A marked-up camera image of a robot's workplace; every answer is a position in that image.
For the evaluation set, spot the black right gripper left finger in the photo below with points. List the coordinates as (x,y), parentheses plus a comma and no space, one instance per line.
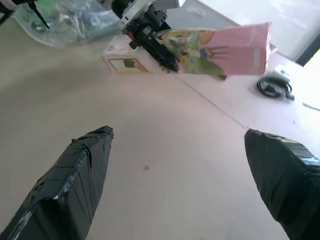
(67,190)

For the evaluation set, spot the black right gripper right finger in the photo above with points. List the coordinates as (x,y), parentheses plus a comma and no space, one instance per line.
(285,180)

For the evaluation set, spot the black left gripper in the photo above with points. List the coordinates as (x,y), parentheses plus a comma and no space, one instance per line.
(147,25)

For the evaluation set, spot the pink illustrated carton box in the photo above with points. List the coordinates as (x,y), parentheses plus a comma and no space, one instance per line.
(225,50)

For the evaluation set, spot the clear plastic bag with items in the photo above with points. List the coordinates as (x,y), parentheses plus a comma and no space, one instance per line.
(72,20)

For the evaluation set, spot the small white adapter block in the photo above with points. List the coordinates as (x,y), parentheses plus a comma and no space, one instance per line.
(281,72)

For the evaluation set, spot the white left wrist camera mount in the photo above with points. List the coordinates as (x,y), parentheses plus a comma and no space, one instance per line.
(147,7)

